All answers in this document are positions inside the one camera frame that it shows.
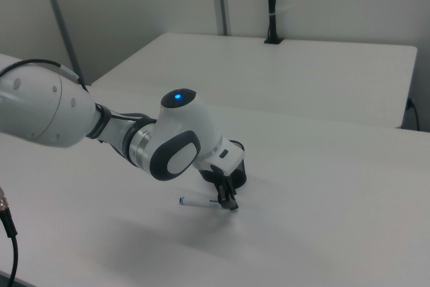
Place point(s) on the black pole with clamp base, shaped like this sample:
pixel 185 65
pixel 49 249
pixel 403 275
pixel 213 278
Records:
pixel 272 4

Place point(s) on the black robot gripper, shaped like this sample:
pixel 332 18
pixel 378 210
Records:
pixel 211 172

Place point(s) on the white marker with blue cap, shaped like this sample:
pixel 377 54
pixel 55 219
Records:
pixel 198 202

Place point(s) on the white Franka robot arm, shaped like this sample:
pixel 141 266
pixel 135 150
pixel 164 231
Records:
pixel 181 122

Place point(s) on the black mesh pen holder cup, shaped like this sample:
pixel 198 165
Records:
pixel 242 176

